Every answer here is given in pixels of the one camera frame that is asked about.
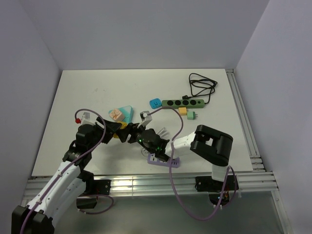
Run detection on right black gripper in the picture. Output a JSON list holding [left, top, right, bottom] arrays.
[[117, 120, 156, 154]]

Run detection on green power strip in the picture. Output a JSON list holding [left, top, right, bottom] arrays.
[[161, 99, 205, 109]]

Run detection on white coiled power cable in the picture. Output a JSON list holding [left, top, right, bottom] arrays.
[[141, 127, 170, 156]]

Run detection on mint green plug adapter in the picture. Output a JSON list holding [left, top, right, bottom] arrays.
[[187, 111, 197, 120]]

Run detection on blue square plug adapter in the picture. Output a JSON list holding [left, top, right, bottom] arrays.
[[149, 98, 162, 109]]

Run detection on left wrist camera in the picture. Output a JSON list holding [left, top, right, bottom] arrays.
[[75, 112, 94, 125]]

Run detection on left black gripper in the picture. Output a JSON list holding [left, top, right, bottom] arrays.
[[88, 117, 121, 152]]

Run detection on purple power strip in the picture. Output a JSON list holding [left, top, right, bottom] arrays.
[[147, 154, 180, 168]]

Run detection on teal triangular power strip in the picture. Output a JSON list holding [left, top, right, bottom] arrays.
[[109, 105, 134, 123]]

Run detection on orange small plug adapter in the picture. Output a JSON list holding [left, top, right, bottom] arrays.
[[178, 107, 187, 116]]

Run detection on aluminium front rail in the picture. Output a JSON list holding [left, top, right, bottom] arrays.
[[24, 170, 278, 198]]

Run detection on pink cube socket adapter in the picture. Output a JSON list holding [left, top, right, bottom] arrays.
[[109, 109, 124, 122]]

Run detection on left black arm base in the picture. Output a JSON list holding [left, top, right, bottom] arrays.
[[76, 171, 115, 215]]

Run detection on black power cable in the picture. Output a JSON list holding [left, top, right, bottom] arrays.
[[181, 73, 218, 104]]

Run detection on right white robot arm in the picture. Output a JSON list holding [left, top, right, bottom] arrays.
[[117, 123, 233, 190]]

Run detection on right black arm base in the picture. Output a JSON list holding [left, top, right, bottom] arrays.
[[195, 175, 239, 206]]

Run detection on yellow cube socket adapter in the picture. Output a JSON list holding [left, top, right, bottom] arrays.
[[113, 121, 128, 138]]

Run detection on aluminium side rail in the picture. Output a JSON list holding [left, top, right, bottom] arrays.
[[225, 69, 266, 172]]

